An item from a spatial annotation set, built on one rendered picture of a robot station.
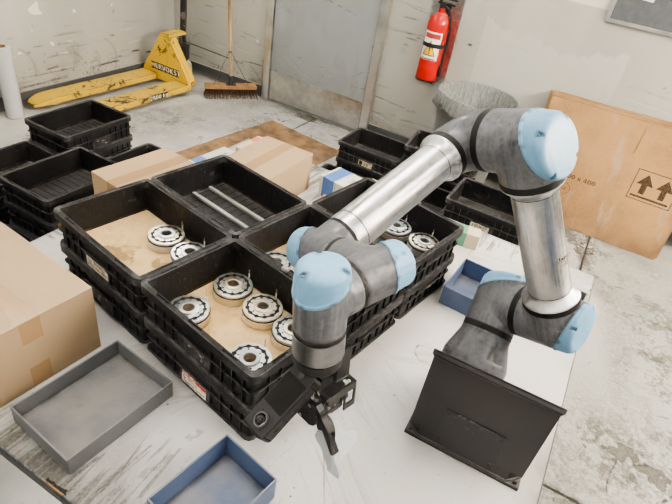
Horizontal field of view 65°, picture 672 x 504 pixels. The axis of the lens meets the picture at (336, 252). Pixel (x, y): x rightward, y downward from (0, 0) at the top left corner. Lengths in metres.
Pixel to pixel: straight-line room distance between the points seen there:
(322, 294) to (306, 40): 4.12
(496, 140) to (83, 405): 1.06
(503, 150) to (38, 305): 1.03
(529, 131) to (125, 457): 1.03
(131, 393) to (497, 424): 0.84
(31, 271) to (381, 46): 3.40
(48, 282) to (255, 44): 3.90
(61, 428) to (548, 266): 1.08
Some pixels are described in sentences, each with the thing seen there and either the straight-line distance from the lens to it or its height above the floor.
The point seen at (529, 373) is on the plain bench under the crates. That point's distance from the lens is 1.64.
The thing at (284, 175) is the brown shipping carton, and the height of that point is 0.84.
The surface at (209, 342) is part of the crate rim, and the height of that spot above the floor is 0.93.
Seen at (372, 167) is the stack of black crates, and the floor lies 0.40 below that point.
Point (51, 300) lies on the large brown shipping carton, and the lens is 1.36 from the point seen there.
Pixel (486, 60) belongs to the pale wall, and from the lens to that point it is 4.14.
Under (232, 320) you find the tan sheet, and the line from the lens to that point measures 1.36.
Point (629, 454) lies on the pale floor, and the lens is 2.65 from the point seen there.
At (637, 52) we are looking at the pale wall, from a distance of 4.00.
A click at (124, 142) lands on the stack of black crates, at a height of 0.47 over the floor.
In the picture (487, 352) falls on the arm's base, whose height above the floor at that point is 0.97.
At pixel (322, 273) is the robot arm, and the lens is 0.66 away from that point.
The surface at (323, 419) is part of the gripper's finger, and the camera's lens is 0.80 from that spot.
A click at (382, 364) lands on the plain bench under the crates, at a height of 0.70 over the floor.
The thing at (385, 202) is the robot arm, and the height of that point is 1.34.
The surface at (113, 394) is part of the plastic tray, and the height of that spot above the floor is 0.70.
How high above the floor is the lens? 1.77
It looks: 35 degrees down
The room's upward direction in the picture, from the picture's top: 10 degrees clockwise
